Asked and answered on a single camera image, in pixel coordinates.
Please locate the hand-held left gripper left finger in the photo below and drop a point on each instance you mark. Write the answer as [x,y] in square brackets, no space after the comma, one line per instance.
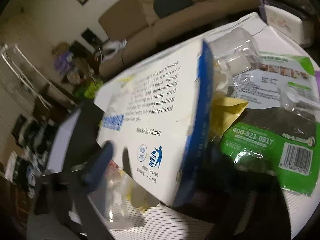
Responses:
[98,165]

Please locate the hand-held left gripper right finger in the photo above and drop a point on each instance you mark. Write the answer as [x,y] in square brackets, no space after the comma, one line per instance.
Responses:
[215,192]

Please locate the white cardboard box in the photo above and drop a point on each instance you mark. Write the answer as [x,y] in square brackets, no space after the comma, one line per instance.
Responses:
[150,100]

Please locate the white lidded container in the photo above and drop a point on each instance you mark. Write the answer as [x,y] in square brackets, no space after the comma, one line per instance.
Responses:
[282,22]

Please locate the clear plastic cup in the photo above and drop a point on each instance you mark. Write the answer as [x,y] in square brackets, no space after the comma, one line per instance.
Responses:
[117,197]

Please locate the green seaweed packet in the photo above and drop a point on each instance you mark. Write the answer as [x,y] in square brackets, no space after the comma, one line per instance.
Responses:
[252,140]

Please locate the pile of folded clothes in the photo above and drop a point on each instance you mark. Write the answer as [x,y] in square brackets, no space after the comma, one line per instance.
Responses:
[32,140]

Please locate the neon green bag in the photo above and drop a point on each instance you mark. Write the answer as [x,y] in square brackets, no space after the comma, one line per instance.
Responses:
[87,88]

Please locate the mustard yellow paper packet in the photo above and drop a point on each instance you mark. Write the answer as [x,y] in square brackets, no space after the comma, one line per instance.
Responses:
[230,115]

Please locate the blue packages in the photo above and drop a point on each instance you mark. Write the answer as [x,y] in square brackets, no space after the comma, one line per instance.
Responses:
[62,60]

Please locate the crumpled clear wrapper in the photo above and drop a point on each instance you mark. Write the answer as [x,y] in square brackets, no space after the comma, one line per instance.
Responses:
[221,77]

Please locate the white cloth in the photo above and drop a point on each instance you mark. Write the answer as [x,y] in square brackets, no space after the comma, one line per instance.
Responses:
[112,47]

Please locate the white plastic spoon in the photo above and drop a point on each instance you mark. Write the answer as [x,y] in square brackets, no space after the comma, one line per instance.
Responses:
[297,97]

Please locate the white drying rack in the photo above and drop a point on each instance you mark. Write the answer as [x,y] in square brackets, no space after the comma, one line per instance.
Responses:
[15,62]

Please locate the clear bag of white pads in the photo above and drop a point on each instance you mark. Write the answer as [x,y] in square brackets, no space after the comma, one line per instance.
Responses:
[235,42]

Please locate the brown sofa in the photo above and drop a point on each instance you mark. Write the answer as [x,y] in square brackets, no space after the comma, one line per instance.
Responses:
[175,30]

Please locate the beige cushion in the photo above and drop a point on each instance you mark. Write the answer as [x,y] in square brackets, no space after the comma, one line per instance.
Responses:
[147,2]

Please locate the dark cushion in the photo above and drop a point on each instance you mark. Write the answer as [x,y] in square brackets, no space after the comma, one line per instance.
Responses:
[172,1]

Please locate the dark leaning picture frame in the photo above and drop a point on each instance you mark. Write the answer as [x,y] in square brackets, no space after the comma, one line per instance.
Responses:
[90,36]

